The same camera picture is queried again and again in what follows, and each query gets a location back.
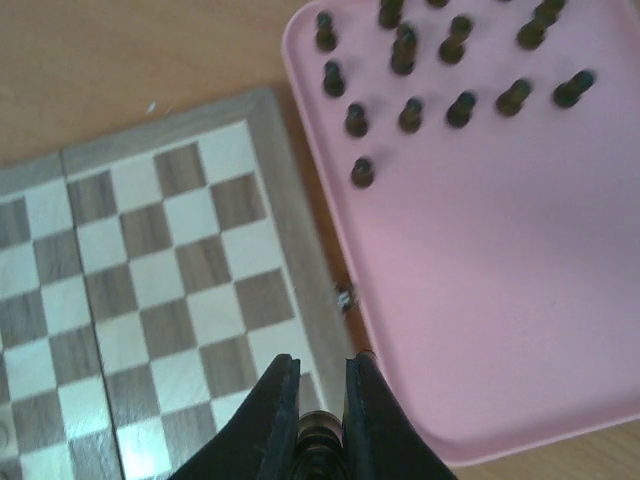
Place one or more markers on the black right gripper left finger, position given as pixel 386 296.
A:
pixel 259 440

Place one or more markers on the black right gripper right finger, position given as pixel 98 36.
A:
pixel 379 440

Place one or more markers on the dark chess piece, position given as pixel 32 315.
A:
pixel 319 453
pixel 356 123
pixel 362 173
pixel 333 82
pixel 325 37

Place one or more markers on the wooden chessboard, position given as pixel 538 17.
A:
pixel 148 279

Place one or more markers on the pink tray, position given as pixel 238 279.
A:
pixel 495 257

